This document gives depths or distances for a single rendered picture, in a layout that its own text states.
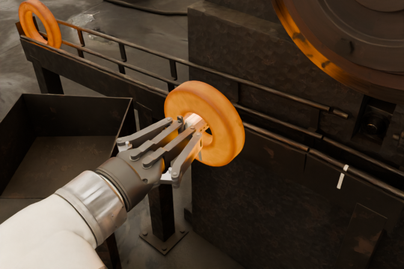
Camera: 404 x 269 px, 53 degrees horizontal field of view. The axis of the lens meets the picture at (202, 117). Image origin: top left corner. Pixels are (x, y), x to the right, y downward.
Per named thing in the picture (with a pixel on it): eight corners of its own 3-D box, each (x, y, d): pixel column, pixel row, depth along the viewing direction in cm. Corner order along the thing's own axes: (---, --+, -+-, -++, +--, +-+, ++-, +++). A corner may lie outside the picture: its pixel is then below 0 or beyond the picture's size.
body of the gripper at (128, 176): (94, 196, 61) (139, 160, 66) (133, 226, 57) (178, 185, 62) (82, 161, 56) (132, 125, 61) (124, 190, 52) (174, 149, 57)
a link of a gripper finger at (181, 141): (139, 160, 58) (145, 165, 57) (192, 120, 64) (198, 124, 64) (142, 179, 61) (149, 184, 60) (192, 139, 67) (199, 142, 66)
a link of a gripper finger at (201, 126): (184, 132, 64) (199, 140, 63) (204, 116, 67) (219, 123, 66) (184, 139, 65) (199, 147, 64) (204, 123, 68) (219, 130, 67)
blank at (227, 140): (169, 68, 70) (156, 77, 68) (244, 95, 61) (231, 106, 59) (181, 137, 79) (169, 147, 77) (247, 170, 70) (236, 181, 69)
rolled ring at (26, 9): (45, 8, 126) (54, 5, 128) (11, -4, 135) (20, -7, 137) (59, 60, 137) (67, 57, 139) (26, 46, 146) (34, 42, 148)
